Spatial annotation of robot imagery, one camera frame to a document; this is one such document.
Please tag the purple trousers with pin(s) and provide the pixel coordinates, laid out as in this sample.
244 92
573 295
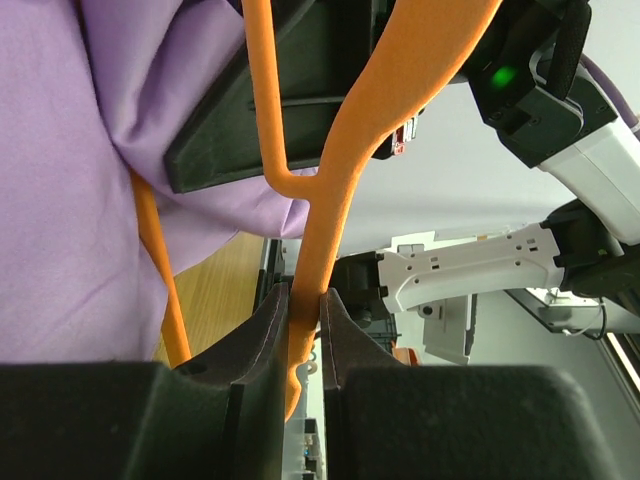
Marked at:
91 92

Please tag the aluminium rail frame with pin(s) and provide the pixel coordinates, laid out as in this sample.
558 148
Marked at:
438 277

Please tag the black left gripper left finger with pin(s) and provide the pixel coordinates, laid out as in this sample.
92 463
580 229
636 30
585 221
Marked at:
248 371

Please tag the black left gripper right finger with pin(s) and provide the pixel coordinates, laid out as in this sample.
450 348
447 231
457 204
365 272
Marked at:
354 419

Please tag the orange plastic hanger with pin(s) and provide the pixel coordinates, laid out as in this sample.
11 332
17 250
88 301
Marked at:
422 47

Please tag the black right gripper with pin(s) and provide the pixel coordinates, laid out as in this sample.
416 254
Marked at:
321 48

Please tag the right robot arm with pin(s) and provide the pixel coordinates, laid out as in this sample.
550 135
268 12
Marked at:
456 179

